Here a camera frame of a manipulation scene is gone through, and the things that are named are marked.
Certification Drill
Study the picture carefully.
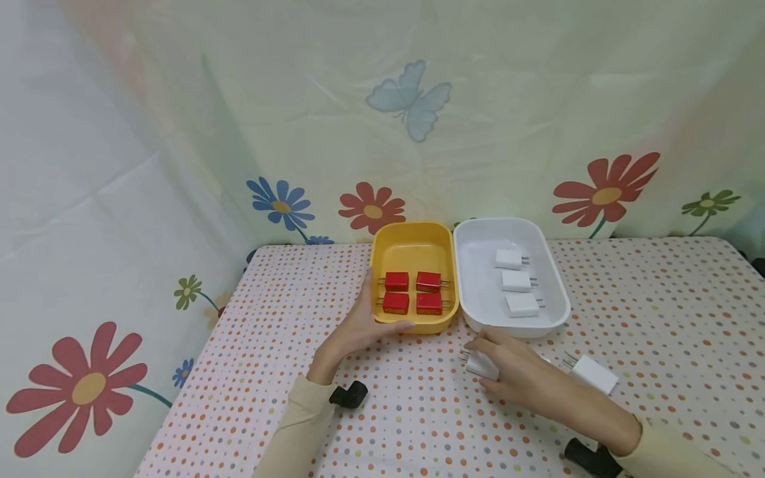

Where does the person's left hand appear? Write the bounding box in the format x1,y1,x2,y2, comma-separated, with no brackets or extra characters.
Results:
307,268,415,386

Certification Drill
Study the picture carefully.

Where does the person's right hand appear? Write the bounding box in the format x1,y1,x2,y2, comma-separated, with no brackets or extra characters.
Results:
464,328,600,436

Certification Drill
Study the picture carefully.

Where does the white plug adapter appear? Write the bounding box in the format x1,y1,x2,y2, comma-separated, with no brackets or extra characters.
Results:
458,348,501,382
501,270,539,293
562,353,620,396
505,293,547,319
495,248,532,271

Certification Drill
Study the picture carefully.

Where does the yellow plastic tray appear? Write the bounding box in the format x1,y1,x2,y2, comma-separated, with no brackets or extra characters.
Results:
369,221,460,335

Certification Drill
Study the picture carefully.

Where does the person's right forearm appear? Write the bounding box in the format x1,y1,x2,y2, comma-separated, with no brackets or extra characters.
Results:
580,397,747,478

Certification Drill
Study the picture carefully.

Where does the person's left forearm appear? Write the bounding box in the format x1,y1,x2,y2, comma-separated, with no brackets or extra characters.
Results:
252,372,340,478

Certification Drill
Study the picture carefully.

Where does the white plastic tray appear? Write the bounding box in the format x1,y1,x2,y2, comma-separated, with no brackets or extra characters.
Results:
452,217,572,340

